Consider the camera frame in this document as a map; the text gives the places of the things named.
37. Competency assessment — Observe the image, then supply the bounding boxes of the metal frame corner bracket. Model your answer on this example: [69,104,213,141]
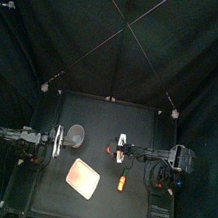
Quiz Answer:
[0,0,18,11]

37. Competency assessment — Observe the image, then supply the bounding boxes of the red toy drumstick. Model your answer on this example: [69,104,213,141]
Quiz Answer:
[104,145,113,156]

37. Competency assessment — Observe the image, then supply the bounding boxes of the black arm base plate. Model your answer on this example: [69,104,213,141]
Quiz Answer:
[0,157,43,218]

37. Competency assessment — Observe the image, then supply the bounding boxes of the orange toy carrot green top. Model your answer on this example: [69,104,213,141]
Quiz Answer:
[116,167,130,194]

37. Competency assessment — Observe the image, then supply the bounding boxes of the vertical metal frame pole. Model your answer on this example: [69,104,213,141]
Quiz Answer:
[108,0,132,100]

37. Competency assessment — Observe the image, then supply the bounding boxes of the pink plastic tray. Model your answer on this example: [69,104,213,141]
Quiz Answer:
[62,156,105,202]

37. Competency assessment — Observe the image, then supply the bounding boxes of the grey speckled bowl cup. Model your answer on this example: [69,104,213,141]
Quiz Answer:
[64,122,88,151]

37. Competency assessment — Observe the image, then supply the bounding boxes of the metal wire anchor bracket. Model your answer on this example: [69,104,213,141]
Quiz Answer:
[39,81,51,94]
[169,108,181,121]

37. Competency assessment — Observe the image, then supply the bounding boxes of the metal pole foot bracket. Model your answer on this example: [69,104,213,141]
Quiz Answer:
[104,94,117,104]

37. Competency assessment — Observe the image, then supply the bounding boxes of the thin diagonal brace wire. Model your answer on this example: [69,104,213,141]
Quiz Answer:
[75,0,197,113]
[44,0,179,107]

